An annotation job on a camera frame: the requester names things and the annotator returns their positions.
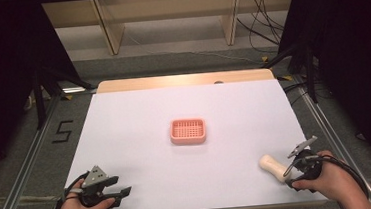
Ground cream soap bar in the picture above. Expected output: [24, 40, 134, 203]
[258, 152, 293, 185]

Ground white table mat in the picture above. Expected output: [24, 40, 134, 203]
[57, 75, 330, 209]

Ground right hand-held gripper cable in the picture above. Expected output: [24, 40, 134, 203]
[311, 149, 370, 204]

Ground aluminium floor rail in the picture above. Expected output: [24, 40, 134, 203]
[292, 69, 371, 209]
[0, 93, 69, 209]

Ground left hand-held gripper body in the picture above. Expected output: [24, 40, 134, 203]
[76, 163, 122, 209]

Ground black tape floor mark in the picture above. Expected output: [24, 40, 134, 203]
[49, 119, 76, 145]

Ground black curtain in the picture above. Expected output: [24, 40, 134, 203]
[0, 0, 91, 187]
[271, 0, 371, 189]

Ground person's right hand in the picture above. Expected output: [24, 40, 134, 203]
[289, 147, 366, 207]

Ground black metal stand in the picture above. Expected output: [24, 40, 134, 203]
[29, 61, 100, 131]
[261, 39, 320, 108]

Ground beige wooden shelf unit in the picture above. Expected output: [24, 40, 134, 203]
[41, 0, 302, 61]

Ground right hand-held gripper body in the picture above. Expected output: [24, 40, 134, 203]
[285, 135, 326, 195]

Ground wooden table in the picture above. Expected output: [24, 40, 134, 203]
[94, 66, 276, 95]

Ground black floor cables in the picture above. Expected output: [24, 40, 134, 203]
[234, 0, 288, 57]

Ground pink soap dish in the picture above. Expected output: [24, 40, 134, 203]
[169, 116, 209, 147]

